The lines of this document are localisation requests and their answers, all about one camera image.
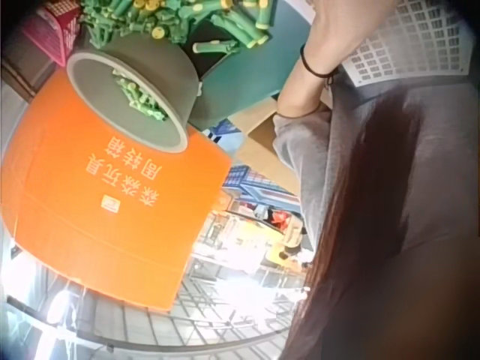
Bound person's left hand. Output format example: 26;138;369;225
305;0;405;73

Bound white perforated tray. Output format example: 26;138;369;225
340;0;476;88

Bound brown cardboard box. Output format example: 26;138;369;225
228;96;302;198

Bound heap of green toy pieces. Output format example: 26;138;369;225
79;0;272;57

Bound grey round bucket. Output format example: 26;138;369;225
66;36;204;155

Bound shelf with colourful goods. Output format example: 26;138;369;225
202;163;314;273

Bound green toy pieces in bucket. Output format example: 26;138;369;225
112;68;169;122

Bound pink plastic basket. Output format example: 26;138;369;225
19;0;83;69

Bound large orange box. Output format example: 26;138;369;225
1;69;234;313

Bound black hair tie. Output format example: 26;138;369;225
299;43;341;80

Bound metal wire rack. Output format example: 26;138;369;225
6;239;313;352

